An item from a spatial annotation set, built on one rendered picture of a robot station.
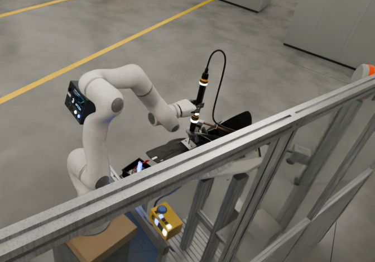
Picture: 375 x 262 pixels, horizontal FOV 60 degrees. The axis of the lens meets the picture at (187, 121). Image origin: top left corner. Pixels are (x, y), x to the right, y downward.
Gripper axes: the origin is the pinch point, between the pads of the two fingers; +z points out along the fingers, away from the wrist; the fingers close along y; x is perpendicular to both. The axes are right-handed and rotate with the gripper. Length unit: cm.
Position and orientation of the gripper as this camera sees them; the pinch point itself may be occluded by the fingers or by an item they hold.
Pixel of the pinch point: (198, 103)
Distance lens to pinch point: 181.6
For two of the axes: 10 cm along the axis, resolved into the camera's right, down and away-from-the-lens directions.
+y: 6.1, 5.6, -5.5
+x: 1.7, -7.8, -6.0
